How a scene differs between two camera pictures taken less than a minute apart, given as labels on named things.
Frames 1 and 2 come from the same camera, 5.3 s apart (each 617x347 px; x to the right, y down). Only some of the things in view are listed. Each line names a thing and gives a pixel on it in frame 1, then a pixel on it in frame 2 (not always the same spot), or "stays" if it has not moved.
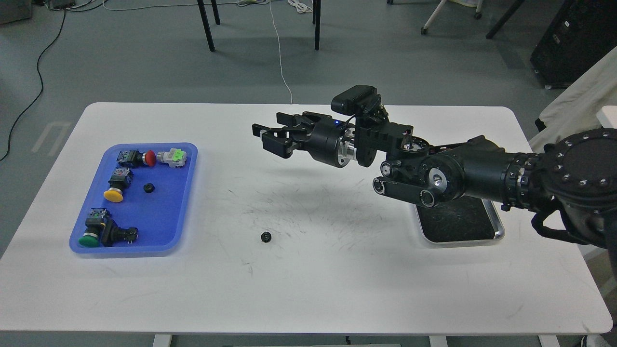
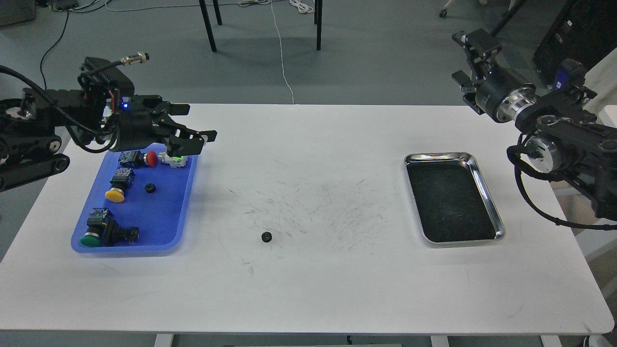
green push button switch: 101,231 stays
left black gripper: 333,142 to 136,126
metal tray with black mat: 465,219 stays
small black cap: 149,188 stays
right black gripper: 330,141 to 499,95
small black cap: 266,236 stays
